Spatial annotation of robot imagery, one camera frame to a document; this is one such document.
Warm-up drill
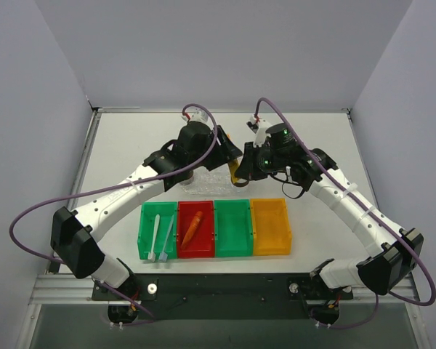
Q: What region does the dark smoky plastic cup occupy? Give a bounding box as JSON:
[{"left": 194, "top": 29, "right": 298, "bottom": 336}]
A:
[{"left": 180, "top": 172, "right": 194, "bottom": 186}]

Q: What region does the yellow toothpaste tube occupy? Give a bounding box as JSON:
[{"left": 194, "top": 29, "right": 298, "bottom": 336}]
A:
[{"left": 227, "top": 159, "right": 239, "bottom": 185}]

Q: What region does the clear plastic cup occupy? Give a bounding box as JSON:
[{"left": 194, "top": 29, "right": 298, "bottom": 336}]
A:
[{"left": 231, "top": 177, "right": 249, "bottom": 188}]

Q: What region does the orange toothpaste tube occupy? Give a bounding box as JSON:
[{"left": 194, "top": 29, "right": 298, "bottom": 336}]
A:
[{"left": 181, "top": 211, "right": 203, "bottom": 249}]

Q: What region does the light blue toothbrush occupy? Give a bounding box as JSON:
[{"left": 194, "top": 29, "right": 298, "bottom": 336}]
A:
[{"left": 158, "top": 216, "right": 174, "bottom": 262}]

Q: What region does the clear textured holder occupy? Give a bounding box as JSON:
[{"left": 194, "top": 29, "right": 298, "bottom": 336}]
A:
[{"left": 195, "top": 165, "right": 234, "bottom": 195}]

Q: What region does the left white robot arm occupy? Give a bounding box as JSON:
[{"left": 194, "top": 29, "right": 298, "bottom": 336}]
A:
[{"left": 50, "top": 114, "right": 243, "bottom": 299}]

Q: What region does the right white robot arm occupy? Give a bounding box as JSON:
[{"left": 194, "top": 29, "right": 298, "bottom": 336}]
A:
[{"left": 235, "top": 116, "right": 424, "bottom": 295}]

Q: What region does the clear textured oval tray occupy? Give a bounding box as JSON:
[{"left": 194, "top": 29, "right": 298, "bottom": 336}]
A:
[{"left": 179, "top": 165, "right": 251, "bottom": 196}]

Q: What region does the white toothbrush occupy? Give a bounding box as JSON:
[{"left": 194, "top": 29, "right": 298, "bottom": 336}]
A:
[{"left": 148, "top": 214, "right": 161, "bottom": 262}]

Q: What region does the left green bin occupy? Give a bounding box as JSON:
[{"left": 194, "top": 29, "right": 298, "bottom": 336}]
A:
[{"left": 137, "top": 201, "right": 178, "bottom": 262}]

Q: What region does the green bin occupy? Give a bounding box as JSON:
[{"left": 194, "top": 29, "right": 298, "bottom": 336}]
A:
[
  {"left": 214, "top": 199, "right": 254, "bottom": 257},
  {"left": 137, "top": 201, "right": 178, "bottom": 262}
]

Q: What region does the yellow bin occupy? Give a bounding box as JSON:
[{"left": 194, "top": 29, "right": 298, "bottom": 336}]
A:
[{"left": 250, "top": 198, "right": 292, "bottom": 256}]

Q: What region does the red bin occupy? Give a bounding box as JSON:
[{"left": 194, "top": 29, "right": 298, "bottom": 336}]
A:
[{"left": 176, "top": 201, "right": 215, "bottom": 259}]

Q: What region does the right green bin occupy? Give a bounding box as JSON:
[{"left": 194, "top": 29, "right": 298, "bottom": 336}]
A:
[{"left": 214, "top": 199, "right": 254, "bottom": 257}]

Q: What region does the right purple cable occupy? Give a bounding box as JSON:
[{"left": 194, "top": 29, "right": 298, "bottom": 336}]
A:
[{"left": 254, "top": 97, "right": 436, "bottom": 330}]

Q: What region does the purple cable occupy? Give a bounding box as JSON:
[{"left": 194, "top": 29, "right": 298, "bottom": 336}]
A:
[
  {"left": 254, "top": 97, "right": 436, "bottom": 330},
  {"left": 9, "top": 103, "right": 219, "bottom": 326}
]

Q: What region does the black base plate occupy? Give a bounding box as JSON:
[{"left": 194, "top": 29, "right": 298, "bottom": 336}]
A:
[{"left": 90, "top": 271, "right": 360, "bottom": 323}]

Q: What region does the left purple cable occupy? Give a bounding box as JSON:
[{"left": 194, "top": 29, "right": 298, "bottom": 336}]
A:
[{"left": 9, "top": 103, "right": 219, "bottom": 326}]

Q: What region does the aluminium frame rail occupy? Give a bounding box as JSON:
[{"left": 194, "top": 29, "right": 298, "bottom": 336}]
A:
[{"left": 29, "top": 274, "right": 419, "bottom": 305}]

